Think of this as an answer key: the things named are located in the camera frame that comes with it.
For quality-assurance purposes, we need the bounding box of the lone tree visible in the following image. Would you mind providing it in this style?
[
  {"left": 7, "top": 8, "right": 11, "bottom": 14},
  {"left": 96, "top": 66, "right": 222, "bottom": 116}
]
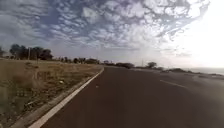
[{"left": 145, "top": 61, "right": 158, "bottom": 70}]

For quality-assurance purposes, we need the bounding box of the dark asphalt road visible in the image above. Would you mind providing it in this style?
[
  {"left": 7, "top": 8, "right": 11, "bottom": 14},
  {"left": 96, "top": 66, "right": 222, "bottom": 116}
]
[{"left": 40, "top": 65, "right": 224, "bottom": 128}]

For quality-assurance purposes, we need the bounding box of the white painted edge line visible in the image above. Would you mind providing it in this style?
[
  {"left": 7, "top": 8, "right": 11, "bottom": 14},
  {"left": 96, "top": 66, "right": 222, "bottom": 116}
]
[{"left": 27, "top": 67, "right": 105, "bottom": 128}]

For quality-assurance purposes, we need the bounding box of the row of trees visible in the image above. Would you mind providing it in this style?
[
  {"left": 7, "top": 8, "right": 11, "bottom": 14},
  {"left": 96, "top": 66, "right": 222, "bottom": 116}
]
[{"left": 0, "top": 43, "right": 135, "bottom": 70}]

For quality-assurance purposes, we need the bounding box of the dry grass field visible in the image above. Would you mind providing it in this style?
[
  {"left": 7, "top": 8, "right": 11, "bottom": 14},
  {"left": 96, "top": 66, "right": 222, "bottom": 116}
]
[{"left": 0, "top": 58, "right": 103, "bottom": 128}]

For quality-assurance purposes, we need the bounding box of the grey concrete kerb strip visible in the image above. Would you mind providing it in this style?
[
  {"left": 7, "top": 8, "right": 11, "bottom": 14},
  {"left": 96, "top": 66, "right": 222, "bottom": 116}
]
[{"left": 9, "top": 69, "right": 104, "bottom": 128}]

